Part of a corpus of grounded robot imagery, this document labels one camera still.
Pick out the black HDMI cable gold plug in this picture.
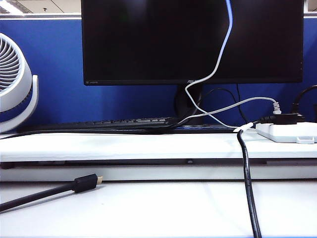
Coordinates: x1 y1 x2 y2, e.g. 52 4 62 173
0 174 104 213

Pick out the black ASUS computer monitor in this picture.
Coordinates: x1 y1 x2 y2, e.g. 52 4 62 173
80 0 305 87

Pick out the thin black monitor cable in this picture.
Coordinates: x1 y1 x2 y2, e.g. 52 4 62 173
198 84 250 124

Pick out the black plug with looped cable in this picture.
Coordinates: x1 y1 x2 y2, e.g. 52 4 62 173
291 85 317 117

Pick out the blue office partition panel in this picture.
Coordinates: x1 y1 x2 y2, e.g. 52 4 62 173
0 14 317 124

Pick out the thick black power cable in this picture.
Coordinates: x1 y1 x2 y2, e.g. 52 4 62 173
237 114 299 238

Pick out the black Logitech keyboard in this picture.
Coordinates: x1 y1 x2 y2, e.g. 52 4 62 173
19 116 179 133

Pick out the white desk fan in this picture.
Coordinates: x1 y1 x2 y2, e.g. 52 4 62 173
0 32 40 134

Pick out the ceiling light panel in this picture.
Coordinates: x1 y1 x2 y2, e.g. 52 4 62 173
0 0 24 16

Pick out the white Type-C charging cable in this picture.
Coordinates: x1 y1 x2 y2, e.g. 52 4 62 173
184 0 255 132

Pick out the grey braided network cable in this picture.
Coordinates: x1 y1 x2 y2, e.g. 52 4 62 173
173 97 282 127

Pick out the white power strip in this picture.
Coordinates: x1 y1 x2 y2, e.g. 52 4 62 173
256 121 317 144

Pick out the black monitor stand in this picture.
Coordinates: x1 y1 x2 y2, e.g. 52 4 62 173
174 85 205 125

